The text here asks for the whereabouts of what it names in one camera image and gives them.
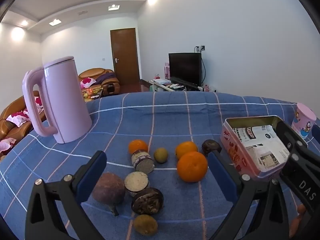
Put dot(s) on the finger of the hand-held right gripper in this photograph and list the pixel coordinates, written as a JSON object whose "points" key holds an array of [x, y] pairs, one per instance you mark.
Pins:
{"points": [[317, 132], [292, 140]]}

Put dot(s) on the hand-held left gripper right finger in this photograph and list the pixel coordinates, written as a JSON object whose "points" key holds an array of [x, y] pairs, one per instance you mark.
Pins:
{"points": [[222, 177]]}

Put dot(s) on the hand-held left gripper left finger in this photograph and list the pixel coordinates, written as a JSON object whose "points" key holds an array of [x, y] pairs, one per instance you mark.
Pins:
{"points": [[92, 175]]}

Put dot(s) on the purple passion fruit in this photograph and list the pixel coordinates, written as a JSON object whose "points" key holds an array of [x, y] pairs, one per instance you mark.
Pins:
{"points": [[108, 187]]}

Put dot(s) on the pink tin box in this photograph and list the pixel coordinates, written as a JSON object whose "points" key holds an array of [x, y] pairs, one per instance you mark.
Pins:
{"points": [[232, 150]]}

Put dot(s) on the large orange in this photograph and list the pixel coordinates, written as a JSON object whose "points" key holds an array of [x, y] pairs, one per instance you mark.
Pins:
{"points": [[192, 167]]}

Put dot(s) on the purple sugarcane piece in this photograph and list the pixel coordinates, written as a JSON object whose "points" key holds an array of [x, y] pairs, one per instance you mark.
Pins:
{"points": [[136, 183], [142, 161]]}

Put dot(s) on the small olive round fruit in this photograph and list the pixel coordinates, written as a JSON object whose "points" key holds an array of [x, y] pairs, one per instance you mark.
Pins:
{"points": [[160, 155]]}

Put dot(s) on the person's right hand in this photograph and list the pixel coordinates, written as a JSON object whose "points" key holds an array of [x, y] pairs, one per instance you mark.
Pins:
{"points": [[297, 221]]}

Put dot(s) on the pink cartoon cup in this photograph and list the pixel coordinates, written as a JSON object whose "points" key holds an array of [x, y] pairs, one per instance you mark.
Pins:
{"points": [[302, 120]]}

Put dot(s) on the printed paper liner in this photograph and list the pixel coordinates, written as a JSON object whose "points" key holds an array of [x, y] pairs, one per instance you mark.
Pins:
{"points": [[262, 140]]}

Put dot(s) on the dark wrinkled passion fruit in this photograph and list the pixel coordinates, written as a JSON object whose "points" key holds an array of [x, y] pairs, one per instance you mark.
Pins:
{"points": [[211, 146]]}

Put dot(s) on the medium orange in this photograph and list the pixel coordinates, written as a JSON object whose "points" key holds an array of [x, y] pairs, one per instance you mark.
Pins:
{"points": [[186, 148]]}

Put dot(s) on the small orange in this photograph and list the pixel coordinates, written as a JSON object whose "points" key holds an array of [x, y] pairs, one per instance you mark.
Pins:
{"points": [[138, 145]]}

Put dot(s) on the dark sugarcane piece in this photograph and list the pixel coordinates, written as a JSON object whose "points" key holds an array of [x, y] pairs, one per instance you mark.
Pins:
{"points": [[147, 201]]}

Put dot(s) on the small brown round fruit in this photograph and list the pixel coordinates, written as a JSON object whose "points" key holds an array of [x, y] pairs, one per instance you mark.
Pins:
{"points": [[145, 224]]}

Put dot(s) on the pink electric kettle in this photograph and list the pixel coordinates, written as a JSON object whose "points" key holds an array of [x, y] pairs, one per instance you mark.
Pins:
{"points": [[65, 100]]}

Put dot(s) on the coffee table with snacks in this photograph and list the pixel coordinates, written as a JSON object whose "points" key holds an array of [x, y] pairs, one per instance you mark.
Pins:
{"points": [[93, 93]]}

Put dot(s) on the brown leather sofa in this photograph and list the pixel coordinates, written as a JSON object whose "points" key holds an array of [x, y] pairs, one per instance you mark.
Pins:
{"points": [[12, 130]]}

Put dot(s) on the brown leather armchair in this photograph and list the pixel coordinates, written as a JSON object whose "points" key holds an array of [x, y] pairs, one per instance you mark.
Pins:
{"points": [[100, 76]]}

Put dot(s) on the white television stand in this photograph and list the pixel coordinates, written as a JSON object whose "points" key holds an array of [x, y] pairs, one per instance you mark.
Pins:
{"points": [[172, 86]]}

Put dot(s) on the white flat box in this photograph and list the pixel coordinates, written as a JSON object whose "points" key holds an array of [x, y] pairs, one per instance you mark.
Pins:
{"points": [[161, 81]]}

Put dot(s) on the black television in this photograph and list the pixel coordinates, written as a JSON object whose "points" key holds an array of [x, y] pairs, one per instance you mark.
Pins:
{"points": [[185, 67]]}

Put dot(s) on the pink bag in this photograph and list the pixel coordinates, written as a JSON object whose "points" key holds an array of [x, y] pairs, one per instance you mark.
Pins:
{"points": [[167, 70]]}

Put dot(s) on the brown wooden door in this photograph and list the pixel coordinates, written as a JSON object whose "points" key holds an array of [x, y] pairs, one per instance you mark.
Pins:
{"points": [[125, 55]]}

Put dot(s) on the square ceiling light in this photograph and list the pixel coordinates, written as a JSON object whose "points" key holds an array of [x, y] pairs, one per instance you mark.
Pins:
{"points": [[55, 22], [113, 7]]}

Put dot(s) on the wall power outlet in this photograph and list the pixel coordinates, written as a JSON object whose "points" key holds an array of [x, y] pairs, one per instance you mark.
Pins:
{"points": [[200, 47]]}

